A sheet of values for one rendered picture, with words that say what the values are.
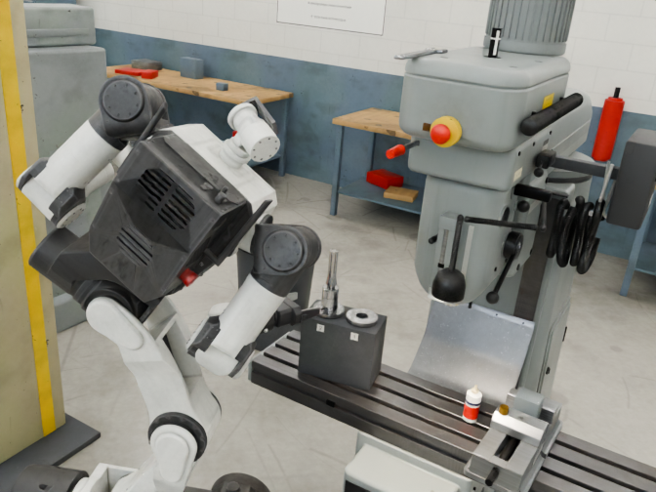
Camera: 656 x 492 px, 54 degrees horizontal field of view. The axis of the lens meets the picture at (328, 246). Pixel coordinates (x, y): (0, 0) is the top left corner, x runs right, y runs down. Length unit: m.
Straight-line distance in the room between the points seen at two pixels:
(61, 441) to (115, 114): 2.12
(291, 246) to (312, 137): 5.57
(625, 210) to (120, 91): 1.18
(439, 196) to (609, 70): 4.30
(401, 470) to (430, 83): 1.01
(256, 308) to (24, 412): 1.95
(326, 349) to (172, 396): 0.49
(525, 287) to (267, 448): 1.58
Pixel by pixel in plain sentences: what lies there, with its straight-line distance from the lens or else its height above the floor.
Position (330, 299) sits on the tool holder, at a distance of 1.82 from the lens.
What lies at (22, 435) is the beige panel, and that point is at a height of 0.10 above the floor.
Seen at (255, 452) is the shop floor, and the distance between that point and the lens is 3.11.
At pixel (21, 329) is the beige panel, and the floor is 0.60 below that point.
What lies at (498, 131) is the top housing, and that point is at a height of 1.78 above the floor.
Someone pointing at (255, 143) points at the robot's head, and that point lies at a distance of 1.27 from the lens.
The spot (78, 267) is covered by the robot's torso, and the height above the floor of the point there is 1.41.
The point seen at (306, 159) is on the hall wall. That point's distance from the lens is 6.87.
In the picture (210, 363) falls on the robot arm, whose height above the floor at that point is 1.25.
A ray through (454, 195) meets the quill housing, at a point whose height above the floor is 1.59.
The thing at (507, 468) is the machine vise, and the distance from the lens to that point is 1.62.
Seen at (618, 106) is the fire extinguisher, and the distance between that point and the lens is 5.60.
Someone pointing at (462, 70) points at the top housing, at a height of 1.88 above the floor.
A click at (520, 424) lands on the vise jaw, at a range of 1.70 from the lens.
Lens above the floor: 2.03
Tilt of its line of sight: 23 degrees down
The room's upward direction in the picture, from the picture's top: 5 degrees clockwise
